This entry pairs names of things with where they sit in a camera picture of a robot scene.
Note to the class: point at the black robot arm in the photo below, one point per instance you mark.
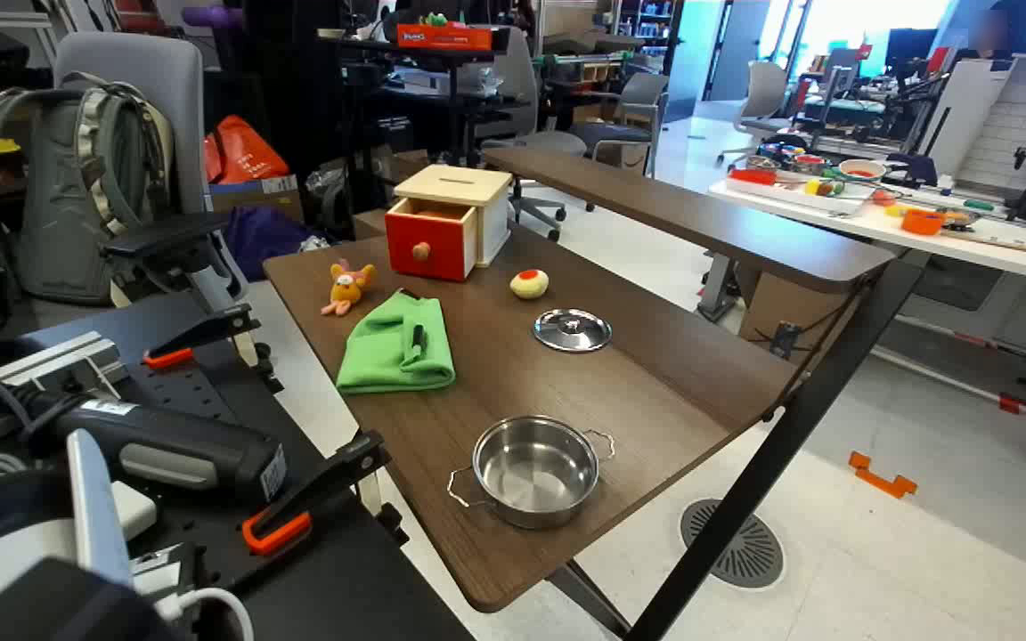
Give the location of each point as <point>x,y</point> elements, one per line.
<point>145,443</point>

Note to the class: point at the steel pot lid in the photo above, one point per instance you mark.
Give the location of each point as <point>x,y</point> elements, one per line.
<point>570,333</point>

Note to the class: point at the steel pot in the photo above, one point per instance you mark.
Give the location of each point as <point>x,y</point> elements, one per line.
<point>530,472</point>

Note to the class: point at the orange plush toy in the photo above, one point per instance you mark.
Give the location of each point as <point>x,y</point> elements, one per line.
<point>345,286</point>

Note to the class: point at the green cloth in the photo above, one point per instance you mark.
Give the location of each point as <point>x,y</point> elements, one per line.
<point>395,348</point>

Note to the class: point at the wooden box with red drawer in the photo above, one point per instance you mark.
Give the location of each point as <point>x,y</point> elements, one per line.
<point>446,222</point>

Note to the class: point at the black orange clamp near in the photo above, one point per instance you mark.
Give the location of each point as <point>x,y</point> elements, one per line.
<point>291,520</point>

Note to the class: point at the black orange clamp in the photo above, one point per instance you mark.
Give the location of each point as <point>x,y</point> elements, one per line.
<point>179,352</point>
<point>291,520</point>

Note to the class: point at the orange bag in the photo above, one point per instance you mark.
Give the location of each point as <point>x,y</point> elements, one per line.
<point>237,153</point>

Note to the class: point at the black orange clamp far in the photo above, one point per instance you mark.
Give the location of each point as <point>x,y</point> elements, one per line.
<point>179,352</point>

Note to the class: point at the floor drain cover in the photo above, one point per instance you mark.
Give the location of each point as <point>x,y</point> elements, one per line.
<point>753,552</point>

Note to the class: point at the grey office chair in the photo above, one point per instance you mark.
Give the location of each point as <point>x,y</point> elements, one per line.
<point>167,74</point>

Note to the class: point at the orange floor tape marker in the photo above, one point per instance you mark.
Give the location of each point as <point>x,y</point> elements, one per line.
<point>895,487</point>

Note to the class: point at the grey backpack on chair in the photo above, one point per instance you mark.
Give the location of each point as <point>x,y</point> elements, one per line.
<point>93,170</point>

